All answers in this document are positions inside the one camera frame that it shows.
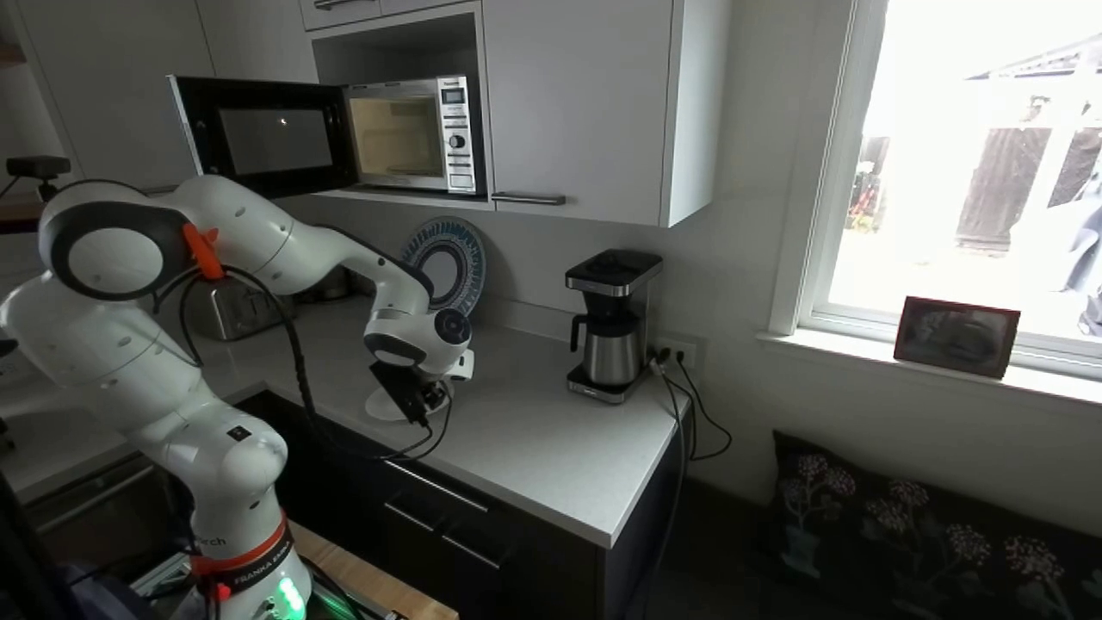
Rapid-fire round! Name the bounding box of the black power cord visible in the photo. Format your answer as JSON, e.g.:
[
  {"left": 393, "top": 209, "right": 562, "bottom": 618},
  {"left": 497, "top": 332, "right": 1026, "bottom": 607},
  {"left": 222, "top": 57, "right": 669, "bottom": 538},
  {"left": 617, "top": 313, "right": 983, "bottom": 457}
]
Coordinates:
[{"left": 650, "top": 340, "right": 738, "bottom": 466}]

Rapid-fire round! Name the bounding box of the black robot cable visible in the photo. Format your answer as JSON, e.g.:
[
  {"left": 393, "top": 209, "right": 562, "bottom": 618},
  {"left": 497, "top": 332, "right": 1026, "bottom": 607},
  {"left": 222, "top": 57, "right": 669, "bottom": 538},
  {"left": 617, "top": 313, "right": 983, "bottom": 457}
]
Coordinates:
[{"left": 149, "top": 262, "right": 457, "bottom": 460}]

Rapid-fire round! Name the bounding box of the dark base cabinet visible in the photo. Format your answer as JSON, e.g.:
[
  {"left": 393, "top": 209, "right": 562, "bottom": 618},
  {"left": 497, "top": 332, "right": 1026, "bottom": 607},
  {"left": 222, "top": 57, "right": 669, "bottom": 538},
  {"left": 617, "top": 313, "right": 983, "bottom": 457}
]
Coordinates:
[{"left": 234, "top": 389, "right": 694, "bottom": 620}]

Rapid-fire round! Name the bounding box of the blue patterned decorative plate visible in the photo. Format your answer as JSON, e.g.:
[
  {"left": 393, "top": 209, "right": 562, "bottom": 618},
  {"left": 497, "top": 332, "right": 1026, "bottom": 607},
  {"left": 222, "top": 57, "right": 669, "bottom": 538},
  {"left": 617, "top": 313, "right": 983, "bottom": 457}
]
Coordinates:
[{"left": 403, "top": 216, "right": 494, "bottom": 325}]

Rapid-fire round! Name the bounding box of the white framed window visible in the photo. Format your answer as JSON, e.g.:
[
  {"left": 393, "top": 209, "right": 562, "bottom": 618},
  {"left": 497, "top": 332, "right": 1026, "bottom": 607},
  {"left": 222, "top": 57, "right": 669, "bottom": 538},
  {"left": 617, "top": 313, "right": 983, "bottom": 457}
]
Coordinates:
[{"left": 769, "top": 0, "right": 1102, "bottom": 383}]

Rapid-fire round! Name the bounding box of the grey patterned box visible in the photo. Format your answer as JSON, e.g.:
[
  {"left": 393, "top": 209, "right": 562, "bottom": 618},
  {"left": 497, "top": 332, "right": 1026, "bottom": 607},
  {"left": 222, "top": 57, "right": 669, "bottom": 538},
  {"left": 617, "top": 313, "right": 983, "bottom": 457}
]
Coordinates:
[{"left": 209, "top": 273, "right": 302, "bottom": 345}]

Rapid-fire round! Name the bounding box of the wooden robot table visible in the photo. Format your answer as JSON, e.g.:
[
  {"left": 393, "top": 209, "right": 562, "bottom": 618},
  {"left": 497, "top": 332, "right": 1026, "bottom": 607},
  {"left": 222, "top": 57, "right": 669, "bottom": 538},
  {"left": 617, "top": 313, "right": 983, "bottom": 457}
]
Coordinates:
[{"left": 286, "top": 521, "right": 463, "bottom": 620}]

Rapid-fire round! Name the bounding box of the black steel coffee maker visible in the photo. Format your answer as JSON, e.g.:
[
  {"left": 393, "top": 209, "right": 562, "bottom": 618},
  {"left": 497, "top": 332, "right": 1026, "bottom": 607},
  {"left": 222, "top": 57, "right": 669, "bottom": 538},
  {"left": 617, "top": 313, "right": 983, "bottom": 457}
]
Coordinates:
[{"left": 562, "top": 247, "right": 666, "bottom": 407}]

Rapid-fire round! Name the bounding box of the dark floral cushion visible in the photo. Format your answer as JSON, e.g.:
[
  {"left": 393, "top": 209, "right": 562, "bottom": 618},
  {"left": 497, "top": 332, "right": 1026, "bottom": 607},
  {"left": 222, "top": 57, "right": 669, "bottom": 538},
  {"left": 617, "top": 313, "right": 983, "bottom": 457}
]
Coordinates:
[{"left": 769, "top": 426, "right": 1102, "bottom": 620}]

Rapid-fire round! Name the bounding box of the silver microwave oven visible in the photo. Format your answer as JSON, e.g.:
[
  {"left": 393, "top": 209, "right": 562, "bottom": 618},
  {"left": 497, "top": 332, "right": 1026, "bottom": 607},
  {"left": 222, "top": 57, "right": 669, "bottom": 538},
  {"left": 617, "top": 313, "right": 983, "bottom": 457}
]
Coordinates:
[{"left": 342, "top": 72, "right": 486, "bottom": 199}]

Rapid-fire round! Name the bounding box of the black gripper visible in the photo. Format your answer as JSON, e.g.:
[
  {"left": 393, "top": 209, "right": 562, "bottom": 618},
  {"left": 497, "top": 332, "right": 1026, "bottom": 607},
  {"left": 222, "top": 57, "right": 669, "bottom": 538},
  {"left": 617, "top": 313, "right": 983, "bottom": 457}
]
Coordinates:
[{"left": 369, "top": 358, "right": 455, "bottom": 429}]

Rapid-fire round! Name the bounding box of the black camera on stand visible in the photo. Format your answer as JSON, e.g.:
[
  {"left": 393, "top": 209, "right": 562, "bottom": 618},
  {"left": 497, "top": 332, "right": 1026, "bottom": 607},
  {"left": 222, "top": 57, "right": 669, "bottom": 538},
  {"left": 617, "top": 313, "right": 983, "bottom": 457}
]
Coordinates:
[{"left": 3, "top": 151, "right": 75, "bottom": 202}]

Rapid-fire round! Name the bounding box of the steel drawer handle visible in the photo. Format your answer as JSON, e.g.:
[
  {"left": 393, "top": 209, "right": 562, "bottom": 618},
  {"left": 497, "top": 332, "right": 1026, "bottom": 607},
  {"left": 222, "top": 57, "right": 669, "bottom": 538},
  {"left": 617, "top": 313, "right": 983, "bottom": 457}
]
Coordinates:
[
  {"left": 381, "top": 457, "right": 494, "bottom": 518},
  {"left": 381, "top": 499, "right": 506, "bottom": 576}
]

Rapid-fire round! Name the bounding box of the steel cabinet handle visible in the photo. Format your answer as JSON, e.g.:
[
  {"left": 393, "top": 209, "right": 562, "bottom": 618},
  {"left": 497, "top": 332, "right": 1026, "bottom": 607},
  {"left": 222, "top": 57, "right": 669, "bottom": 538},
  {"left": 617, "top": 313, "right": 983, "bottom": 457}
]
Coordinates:
[{"left": 494, "top": 190, "right": 572, "bottom": 209}]

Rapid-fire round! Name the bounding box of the dark framed picture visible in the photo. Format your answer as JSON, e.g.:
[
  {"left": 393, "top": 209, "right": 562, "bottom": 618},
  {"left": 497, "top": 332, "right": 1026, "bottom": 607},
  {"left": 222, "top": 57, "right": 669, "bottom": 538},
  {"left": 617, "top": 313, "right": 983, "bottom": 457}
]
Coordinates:
[{"left": 892, "top": 294, "right": 1022, "bottom": 383}]

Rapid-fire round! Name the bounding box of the white wall outlet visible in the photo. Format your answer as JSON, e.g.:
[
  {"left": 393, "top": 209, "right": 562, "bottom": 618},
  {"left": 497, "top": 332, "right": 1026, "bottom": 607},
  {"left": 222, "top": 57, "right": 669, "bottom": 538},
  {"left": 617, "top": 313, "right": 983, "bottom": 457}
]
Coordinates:
[{"left": 648, "top": 334, "right": 703, "bottom": 371}]

